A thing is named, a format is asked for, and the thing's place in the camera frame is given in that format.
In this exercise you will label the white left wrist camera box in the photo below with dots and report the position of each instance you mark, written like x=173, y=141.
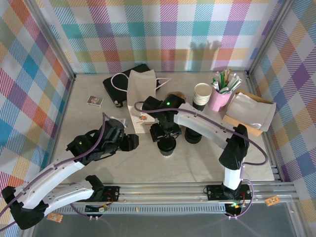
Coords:
x=121, y=121

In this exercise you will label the flat brown paper bag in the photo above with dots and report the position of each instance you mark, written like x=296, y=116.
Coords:
x=237, y=124

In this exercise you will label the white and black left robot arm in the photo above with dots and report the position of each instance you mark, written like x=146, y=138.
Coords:
x=54, y=172

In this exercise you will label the green plastic straw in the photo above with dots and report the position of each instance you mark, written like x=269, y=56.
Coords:
x=222, y=82
x=215, y=81

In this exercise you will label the wooden stirrer stick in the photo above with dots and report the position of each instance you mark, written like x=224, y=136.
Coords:
x=227, y=74

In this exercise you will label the black plastic cup lid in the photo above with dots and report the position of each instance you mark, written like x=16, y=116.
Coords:
x=167, y=145

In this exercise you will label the small orange tag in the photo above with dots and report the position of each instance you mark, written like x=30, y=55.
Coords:
x=271, y=201
x=55, y=217

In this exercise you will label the aluminium frame post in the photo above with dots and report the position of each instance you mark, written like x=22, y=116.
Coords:
x=53, y=39
x=269, y=37

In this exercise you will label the white paper wrapped straw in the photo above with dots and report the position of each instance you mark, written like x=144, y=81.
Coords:
x=234, y=86
x=233, y=81

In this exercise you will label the small colourful card pack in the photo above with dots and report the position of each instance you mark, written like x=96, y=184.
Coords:
x=95, y=100

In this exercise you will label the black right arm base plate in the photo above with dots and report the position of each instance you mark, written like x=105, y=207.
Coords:
x=214, y=192

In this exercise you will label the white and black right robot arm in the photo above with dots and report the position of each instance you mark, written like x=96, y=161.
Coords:
x=205, y=123

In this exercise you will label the aluminium mounting rail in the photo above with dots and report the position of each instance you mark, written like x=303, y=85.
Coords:
x=160, y=195

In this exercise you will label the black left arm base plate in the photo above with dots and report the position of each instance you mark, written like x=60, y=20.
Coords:
x=111, y=193

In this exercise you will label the plaid backdrop cloth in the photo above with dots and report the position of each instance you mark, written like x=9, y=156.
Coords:
x=17, y=86
x=296, y=98
x=158, y=29

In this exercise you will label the pink straw holder cup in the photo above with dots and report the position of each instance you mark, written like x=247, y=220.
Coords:
x=218, y=101

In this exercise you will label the stack of black cup lids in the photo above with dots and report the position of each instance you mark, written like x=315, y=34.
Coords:
x=192, y=138

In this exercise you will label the black paper coffee cup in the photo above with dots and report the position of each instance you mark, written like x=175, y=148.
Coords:
x=167, y=153

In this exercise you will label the stack of black paper cups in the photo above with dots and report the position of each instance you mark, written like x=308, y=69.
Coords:
x=201, y=91

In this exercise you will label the white flower print paper bag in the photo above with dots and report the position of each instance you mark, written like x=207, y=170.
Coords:
x=140, y=84

